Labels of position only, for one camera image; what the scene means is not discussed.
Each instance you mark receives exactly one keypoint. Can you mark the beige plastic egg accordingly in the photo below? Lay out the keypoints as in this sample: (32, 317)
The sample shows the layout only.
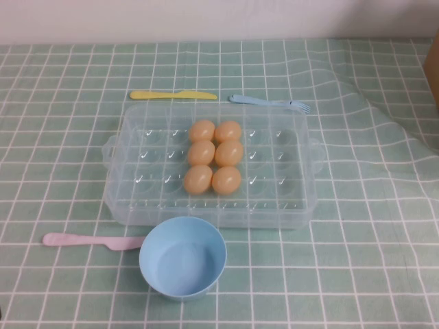
(226, 180)
(228, 131)
(201, 130)
(201, 152)
(198, 179)
(229, 153)

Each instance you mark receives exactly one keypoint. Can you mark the transparent plastic egg box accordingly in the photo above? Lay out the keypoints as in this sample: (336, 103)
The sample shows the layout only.
(154, 205)

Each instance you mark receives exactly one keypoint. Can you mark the brown cardboard box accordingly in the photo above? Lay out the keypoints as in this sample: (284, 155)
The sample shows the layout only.
(433, 75)

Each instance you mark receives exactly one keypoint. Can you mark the light blue plastic fork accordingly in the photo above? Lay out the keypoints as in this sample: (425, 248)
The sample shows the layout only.
(260, 101)

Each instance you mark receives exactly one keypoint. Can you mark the yellow plastic knife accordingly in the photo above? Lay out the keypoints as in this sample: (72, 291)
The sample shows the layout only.
(154, 95)

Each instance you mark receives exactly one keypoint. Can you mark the light blue plastic bowl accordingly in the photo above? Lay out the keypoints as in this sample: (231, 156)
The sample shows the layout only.
(181, 260)

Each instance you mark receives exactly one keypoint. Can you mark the pink plastic knife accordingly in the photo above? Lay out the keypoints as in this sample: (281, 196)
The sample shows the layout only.
(85, 240)

